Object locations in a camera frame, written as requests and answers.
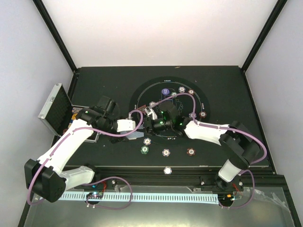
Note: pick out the aluminium poker chip case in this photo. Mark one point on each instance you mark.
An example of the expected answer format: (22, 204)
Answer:
(56, 112)

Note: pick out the purple round blind button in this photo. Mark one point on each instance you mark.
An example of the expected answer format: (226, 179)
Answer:
(165, 92)

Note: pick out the red chip mat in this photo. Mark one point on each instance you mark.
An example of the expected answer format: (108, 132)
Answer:
(203, 114)
(191, 92)

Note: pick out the white slotted cable duct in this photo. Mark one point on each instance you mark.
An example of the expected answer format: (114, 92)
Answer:
(141, 197)

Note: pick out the green poker chip stack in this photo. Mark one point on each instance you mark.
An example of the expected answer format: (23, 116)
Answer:
(144, 149)

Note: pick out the red poker chip stack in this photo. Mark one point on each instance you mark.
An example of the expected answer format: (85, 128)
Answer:
(191, 151)

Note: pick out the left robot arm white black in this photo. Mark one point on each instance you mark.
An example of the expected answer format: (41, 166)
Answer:
(45, 176)

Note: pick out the white chip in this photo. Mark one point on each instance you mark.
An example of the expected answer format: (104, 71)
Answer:
(167, 170)

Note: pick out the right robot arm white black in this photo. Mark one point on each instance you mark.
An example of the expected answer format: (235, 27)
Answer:
(240, 147)

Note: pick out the red chip mat top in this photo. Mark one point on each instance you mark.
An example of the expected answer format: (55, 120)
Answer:
(191, 92)

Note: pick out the red triangular dealer button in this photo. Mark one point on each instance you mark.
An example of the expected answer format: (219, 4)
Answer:
(142, 108)

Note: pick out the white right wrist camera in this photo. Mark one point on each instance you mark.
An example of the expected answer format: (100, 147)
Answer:
(151, 113)

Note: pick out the blue poker chip stack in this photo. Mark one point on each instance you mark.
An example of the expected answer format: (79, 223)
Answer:
(166, 152)

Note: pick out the round black poker mat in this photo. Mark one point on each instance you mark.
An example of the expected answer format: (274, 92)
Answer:
(185, 103)

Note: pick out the chips inside case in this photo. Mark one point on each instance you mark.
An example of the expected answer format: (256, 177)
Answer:
(74, 111)

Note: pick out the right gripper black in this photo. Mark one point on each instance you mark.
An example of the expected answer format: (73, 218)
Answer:
(149, 126)

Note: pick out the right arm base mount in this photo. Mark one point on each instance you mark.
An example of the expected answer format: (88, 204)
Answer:
(227, 193)

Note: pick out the blue playing card deck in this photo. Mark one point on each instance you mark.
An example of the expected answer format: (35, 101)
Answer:
(135, 135)

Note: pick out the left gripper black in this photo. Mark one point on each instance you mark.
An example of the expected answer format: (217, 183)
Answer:
(114, 139)

